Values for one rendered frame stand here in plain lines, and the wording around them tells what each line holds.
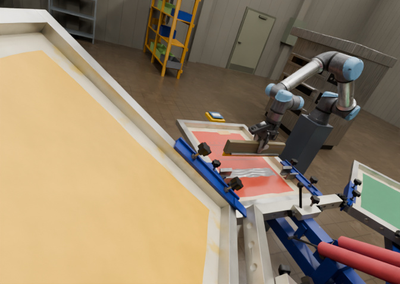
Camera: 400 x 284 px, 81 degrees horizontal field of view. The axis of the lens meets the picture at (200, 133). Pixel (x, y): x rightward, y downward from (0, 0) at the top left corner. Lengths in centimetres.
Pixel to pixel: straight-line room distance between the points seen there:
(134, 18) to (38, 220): 779
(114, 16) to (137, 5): 74
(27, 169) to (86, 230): 13
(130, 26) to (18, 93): 761
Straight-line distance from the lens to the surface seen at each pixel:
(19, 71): 60
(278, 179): 147
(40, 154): 49
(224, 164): 136
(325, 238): 114
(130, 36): 815
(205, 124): 166
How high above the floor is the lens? 167
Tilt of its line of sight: 27 degrees down
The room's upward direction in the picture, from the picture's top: 19 degrees clockwise
